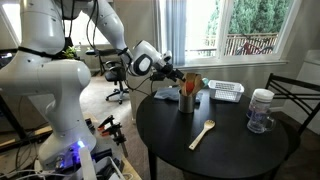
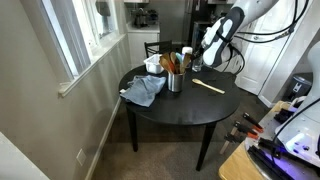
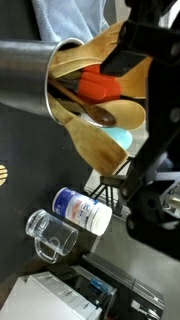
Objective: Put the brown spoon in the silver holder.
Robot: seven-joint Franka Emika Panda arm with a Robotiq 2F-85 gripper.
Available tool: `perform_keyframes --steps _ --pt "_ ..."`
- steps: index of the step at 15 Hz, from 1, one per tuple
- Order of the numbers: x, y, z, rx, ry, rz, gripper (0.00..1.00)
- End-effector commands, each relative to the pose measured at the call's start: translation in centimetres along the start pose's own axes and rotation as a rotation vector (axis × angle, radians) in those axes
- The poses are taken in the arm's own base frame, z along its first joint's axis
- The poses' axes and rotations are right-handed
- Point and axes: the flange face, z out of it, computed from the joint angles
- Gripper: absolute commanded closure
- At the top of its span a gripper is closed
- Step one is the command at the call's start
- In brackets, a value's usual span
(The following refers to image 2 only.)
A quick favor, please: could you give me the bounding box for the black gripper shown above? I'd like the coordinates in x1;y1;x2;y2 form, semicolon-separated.
189;43;205;62

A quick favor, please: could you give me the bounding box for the brown wooden spoon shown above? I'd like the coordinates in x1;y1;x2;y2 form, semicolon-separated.
179;52;193;75

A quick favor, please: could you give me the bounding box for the light wooden spoon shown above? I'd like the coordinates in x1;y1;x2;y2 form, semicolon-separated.
191;78;226;95

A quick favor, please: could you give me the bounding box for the silver utensil holder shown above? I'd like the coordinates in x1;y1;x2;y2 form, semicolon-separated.
167;71;185;93

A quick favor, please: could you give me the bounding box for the white lidded jar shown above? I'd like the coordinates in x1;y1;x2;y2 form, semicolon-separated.
181;46;194;56

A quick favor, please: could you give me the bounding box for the clear glass mug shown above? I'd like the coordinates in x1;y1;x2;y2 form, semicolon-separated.
191;55;204;73

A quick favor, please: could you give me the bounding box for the teal spatula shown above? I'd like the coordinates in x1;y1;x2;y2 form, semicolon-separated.
175;52;184;65

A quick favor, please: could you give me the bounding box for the narrow wooden spatula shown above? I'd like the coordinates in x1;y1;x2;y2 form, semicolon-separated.
169;51;180;74

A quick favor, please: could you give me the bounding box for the red spatula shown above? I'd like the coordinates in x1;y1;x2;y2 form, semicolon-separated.
166;59;177;75

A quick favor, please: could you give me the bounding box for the wide wooden spatula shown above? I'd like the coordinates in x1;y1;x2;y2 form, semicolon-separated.
158;54;173;75

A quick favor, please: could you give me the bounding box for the black metal chair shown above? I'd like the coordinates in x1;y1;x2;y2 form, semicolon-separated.
144;40;174;60

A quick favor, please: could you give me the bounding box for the white plastic basket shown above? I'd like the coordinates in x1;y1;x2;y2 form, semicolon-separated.
143;53;165;75

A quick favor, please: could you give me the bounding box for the round black table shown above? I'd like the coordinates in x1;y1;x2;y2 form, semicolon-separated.
118;63;242;173

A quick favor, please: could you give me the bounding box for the white cabinet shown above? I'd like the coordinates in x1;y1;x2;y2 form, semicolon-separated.
126;23;161;69

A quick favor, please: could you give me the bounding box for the blue cloth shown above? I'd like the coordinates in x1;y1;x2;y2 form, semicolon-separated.
119;74;167;108

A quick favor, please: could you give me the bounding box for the black coffee maker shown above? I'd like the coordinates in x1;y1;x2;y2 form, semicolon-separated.
131;8;159;29

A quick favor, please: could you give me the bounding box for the white panel door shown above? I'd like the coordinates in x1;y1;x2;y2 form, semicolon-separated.
234;6;301;96

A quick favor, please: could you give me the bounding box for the short orange black clamp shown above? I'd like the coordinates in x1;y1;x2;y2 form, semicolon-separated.
242;112;264;132

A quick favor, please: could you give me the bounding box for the long orange black clamp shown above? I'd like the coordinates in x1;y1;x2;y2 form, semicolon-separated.
219;121;260;155

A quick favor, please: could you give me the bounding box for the black trash can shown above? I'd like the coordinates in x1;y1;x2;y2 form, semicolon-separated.
285;75;313;102

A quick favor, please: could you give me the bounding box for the white framed window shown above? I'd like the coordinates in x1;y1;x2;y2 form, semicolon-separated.
39;0;127;98

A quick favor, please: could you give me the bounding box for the wooden robot platform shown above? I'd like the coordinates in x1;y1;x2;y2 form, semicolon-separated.
218;142;268;180

